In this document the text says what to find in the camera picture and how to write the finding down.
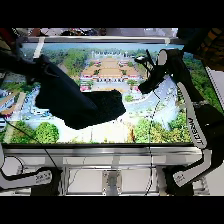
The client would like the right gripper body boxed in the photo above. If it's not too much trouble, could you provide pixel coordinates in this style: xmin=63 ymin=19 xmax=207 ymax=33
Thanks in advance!
xmin=137 ymin=67 xmax=168 ymax=95

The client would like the black garment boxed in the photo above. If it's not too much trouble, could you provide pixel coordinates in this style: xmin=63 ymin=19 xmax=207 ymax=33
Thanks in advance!
xmin=34 ymin=54 xmax=127 ymax=131
xmin=175 ymin=27 xmax=210 ymax=54

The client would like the yellow checked garment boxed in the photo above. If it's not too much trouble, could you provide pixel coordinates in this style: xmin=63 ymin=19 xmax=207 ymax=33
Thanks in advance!
xmin=194 ymin=27 xmax=224 ymax=73

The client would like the black cable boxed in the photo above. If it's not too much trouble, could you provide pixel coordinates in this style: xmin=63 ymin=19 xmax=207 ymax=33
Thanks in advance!
xmin=0 ymin=112 xmax=64 ymax=173
xmin=147 ymin=92 xmax=160 ymax=197

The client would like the silver frame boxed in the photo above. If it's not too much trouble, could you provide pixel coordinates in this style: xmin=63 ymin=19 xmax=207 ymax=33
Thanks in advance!
xmin=0 ymin=142 xmax=224 ymax=197

